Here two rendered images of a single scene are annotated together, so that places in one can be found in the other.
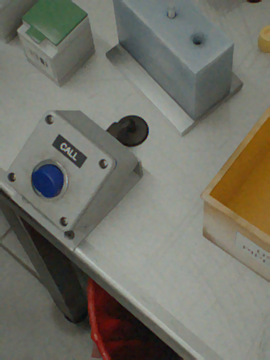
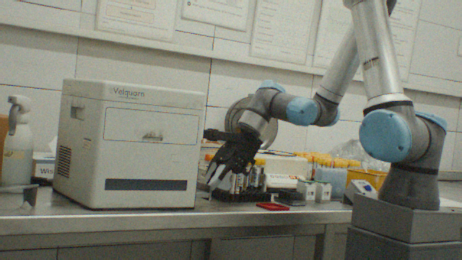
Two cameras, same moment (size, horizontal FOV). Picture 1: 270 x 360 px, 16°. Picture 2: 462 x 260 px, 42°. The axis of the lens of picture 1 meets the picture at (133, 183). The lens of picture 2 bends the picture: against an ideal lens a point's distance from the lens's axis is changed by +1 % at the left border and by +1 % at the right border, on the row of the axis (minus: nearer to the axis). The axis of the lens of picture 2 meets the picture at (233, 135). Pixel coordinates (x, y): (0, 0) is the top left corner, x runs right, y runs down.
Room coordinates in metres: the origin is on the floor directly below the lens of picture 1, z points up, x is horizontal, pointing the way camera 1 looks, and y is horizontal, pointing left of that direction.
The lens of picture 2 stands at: (0.57, 1.95, 1.15)
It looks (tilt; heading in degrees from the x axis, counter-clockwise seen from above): 3 degrees down; 274
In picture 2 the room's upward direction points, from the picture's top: 6 degrees clockwise
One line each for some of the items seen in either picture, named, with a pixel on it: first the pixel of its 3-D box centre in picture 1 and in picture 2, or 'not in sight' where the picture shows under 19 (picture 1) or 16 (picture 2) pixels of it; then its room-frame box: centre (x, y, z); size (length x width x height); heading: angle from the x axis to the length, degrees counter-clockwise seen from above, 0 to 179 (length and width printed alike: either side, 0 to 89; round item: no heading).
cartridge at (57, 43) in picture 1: (56, 38); (320, 191); (0.41, 0.04, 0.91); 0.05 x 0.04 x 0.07; 129
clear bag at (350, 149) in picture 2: not in sight; (344, 159); (0.27, -0.65, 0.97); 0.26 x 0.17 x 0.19; 53
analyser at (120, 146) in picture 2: not in sight; (132, 142); (0.94, 0.41, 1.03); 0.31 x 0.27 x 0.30; 39
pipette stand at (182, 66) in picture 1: (173, 45); (330, 183); (0.38, -0.05, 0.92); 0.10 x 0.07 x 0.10; 31
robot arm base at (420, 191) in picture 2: not in sight; (411, 183); (0.22, 0.40, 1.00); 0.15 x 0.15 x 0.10
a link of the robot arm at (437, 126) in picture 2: not in sight; (418, 138); (0.22, 0.41, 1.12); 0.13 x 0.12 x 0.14; 52
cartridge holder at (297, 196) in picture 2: not in sight; (290, 196); (0.51, 0.14, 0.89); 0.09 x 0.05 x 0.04; 130
